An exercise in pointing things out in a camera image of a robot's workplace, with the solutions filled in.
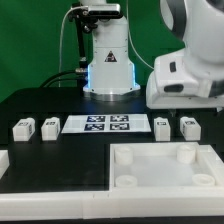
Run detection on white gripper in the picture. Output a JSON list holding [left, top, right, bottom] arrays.
[[145, 71, 224, 110]]

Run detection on white square tabletop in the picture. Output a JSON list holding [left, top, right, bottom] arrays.
[[110, 142, 224, 188]]

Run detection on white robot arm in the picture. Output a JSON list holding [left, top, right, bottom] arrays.
[[80, 0, 224, 109]]

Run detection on white sheet with markers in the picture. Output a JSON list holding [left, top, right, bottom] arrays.
[[62, 114, 151, 134]]

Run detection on white left fence piece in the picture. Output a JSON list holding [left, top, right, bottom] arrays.
[[0, 150, 10, 179]]

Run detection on black base cables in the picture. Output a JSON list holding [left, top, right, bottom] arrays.
[[39, 67, 89, 89]]

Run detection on black camera on stand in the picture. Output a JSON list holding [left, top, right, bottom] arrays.
[[85, 3, 121, 19]]

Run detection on black camera stand pole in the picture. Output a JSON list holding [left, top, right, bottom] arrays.
[[68, 3, 98, 68]]

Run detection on white front fence rail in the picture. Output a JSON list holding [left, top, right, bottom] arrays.
[[0, 187, 224, 221]]

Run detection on grey camera cable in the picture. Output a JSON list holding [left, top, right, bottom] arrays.
[[58, 6, 81, 88]]

